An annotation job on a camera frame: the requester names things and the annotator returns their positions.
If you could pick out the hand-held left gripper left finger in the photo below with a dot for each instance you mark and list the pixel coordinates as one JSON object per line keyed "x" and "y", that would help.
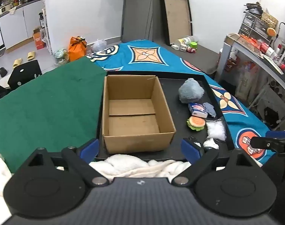
{"x": 90, "y": 148}

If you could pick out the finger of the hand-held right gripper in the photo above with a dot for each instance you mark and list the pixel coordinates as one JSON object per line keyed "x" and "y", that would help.
{"x": 264, "y": 143}
{"x": 276, "y": 133}

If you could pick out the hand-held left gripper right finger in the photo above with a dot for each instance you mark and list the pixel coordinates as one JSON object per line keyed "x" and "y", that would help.
{"x": 191, "y": 150}

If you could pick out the small white plastic bag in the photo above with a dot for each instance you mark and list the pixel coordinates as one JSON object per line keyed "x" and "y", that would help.
{"x": 210, "y": 143}

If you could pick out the burger toy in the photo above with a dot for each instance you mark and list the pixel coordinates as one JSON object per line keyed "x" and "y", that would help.
{"x": 196, "y": 121}

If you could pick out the clear bag of white filling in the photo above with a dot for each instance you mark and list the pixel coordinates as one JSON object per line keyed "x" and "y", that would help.
{"x": 216, "y": 130}

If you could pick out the blue white tissue packet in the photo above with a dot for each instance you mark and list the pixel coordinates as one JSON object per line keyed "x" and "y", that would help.
{"x": 197, "y": 110}

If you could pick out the brown cardboard box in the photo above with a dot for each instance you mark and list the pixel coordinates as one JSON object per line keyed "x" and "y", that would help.
{"x": 133, "y": 143}

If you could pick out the small blue-grey plush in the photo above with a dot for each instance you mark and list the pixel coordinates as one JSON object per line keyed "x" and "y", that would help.
{"x": 209, "y": 109}

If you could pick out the black tray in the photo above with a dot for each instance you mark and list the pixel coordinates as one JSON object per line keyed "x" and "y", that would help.
{"x": 175, "y": 93}

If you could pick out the grey fluffy plush toy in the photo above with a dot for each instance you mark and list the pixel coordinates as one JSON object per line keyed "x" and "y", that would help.
{"x": 191, "y": 91}

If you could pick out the white fluffy blanket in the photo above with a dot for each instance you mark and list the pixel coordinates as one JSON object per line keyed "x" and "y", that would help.
{"x": 123, "y": 166}

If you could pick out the green blanket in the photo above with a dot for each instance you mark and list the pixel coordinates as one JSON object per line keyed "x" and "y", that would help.
{"x": 51, "y": 110}

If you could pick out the beige plastic bag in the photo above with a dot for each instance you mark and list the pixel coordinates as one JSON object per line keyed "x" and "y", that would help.
{"x": 249, "y": 79}

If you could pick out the white desk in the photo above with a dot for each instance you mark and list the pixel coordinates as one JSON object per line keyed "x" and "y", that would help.
{"x": 262, "y": 62}

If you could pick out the plastic bottle with red label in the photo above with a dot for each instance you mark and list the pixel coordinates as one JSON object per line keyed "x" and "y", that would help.
{"x": 266, "y": 48}

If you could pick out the blue patterned blanket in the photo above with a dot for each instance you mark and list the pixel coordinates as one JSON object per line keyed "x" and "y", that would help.
{"x": 156, "y": 61}

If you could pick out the clear bag with green contents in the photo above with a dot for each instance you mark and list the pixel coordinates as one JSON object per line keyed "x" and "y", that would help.
{"x": 61, "y": 56}

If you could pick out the black stool with white dots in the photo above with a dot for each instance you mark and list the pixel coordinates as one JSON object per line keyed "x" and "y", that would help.
{"x": 25, "y": 75}

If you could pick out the orange bag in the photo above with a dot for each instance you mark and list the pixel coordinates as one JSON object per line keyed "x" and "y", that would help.
{"x": 77, "y": 49}

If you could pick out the small toy figures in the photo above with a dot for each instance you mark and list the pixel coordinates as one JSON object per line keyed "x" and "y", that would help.
{"x": 190, "y": 50}

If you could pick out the orange round toy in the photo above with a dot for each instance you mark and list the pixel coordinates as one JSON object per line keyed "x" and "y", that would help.
{"x": 271, "y": 31}

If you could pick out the white charger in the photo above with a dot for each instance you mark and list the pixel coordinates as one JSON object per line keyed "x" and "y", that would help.
{"x": 175, "y": 46}

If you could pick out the green cup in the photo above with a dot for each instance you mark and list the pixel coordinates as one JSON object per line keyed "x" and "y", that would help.
{"x": 193, "y": 44}

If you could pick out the yellow slipper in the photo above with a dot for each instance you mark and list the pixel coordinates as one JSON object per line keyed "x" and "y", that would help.
{"x": 17, "y": 63}
{"x": 31, "y": 55}

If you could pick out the white jar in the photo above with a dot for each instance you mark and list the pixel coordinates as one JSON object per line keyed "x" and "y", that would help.
{"x": 185, "y": 40}

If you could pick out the grey drawer organiser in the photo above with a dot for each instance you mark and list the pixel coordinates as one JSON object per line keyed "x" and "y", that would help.
{"x": 250, "y": 24}

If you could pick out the woven basket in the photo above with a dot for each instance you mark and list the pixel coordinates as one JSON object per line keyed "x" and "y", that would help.
{"x": 270, "y": 20}

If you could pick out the black slipper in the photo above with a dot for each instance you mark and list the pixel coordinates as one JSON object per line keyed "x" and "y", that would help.
{"x": 2, "y": 71}

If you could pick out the orange cardboard box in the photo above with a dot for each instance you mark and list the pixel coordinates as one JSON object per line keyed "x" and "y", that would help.
{"x": 38, "y": 39}

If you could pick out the white rack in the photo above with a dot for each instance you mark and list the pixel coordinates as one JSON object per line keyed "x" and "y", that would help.
{"x": 45, "y": 35}

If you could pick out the black framed board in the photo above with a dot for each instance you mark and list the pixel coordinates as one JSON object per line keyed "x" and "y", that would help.
{"x": 177, "y": 14}

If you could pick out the white kitchen cabinet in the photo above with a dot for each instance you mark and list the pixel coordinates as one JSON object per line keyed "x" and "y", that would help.
{"x": 22, "y": 23}

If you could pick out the grey door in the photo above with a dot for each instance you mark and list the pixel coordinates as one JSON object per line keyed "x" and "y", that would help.
{"x": 135, "y": 9}

